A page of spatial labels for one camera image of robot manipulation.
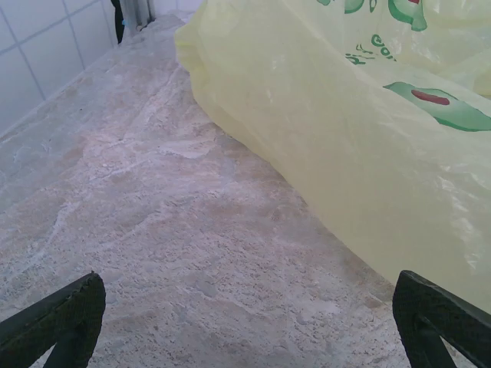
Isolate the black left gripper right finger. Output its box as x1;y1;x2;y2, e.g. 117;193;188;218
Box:
392;269;491;368

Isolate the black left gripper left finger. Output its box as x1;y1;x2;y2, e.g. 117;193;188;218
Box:
0;270;107;368

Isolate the yellow plastic bag green print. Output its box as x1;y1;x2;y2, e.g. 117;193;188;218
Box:
173;0;491;315

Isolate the aluminium corner post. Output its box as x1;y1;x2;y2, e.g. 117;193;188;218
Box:
122;0;157;35

